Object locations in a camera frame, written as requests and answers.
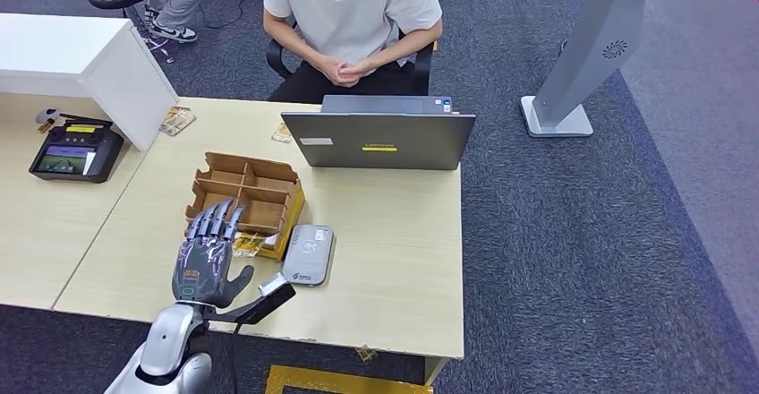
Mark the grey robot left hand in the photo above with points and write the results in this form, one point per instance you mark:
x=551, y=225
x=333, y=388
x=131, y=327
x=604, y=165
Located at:
x=201, y=267

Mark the person's left hand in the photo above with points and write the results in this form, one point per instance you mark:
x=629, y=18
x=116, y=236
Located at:
x=359, y=70

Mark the black remote controller with screen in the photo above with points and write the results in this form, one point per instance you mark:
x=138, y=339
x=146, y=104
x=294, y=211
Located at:
x=77, y=154

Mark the grey kiosk stand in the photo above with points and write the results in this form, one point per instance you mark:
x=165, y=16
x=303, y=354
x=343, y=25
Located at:
x=587, y=41

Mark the yellow floor tape frame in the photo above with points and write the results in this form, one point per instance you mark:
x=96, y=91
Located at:
x=332, y=380

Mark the person's right hand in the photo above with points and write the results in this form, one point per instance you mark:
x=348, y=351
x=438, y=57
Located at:
x=335, y=73

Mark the grey Lenovo laptop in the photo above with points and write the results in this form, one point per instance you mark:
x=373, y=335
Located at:
x=379, y=142

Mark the white cabinet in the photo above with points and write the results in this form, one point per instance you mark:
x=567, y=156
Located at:
x=47, y=53

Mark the white paper slip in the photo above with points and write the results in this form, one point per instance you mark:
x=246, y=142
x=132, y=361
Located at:
x=271, y=240

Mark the grey card reader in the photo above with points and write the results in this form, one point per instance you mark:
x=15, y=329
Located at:
x=308, y=255

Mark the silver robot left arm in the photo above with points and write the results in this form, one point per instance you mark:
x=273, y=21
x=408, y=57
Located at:
x=169, y=344

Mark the gold room key card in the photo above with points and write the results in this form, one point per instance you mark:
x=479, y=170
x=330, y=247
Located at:
x=248, y=245

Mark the seated person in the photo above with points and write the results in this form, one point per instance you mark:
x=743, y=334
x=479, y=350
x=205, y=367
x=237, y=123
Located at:
x=350, y=5

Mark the small grey hammer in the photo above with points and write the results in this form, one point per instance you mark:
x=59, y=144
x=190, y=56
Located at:
x=46, y=117

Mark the black stool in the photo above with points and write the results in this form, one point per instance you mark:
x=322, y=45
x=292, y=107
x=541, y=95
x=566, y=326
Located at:
x=115, y=1

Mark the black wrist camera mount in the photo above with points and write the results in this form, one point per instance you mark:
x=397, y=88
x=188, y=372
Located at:
x=270, y=299

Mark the cardboard divider box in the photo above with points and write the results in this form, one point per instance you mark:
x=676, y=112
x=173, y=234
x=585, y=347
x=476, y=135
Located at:
x=261, y=192

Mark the small yellow tape scrap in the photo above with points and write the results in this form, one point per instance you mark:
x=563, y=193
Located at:
x=365, y=354

